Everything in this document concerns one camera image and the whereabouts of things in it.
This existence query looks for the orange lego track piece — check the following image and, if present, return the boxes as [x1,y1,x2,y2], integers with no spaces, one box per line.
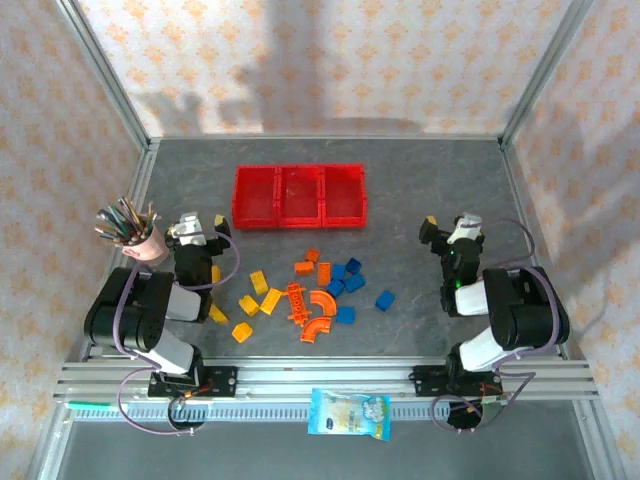
[284,282,314,326]

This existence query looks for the orange curved lego piece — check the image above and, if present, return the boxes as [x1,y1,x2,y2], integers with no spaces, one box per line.
[299,316,334,345]
[308,289,339,319]

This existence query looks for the pink pencil cup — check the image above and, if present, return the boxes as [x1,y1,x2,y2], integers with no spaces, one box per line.
[122,224,170,264]

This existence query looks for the blue white snack packet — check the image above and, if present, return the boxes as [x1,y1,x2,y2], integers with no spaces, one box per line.
[307,387,392,442]

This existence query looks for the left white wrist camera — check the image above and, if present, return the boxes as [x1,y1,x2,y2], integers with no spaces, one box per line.
[171,211,205,247]

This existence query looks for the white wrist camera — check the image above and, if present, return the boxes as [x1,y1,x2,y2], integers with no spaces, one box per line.
[171,211,205,247]
[447,212,484,244]

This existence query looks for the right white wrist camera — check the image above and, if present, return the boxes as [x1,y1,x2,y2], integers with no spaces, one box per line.
[447,212,484,244]

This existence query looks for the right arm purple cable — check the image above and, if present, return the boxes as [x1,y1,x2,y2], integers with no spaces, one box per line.
[430,218,569,435]

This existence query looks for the slotted grey cable duct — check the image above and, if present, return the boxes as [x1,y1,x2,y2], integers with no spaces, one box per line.
[117,402,484,422]

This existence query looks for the aluminium base frame rail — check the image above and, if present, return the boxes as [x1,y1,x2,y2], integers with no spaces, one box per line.
[54,357,599,401]

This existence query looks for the aluminium frame post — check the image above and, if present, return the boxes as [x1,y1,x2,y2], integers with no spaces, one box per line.
[499,0,597,151]
[53,0,151,151]

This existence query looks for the aluminium frame leg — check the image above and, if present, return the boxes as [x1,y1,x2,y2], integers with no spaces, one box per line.
[572,397,629,480]
[24,399,76,480]

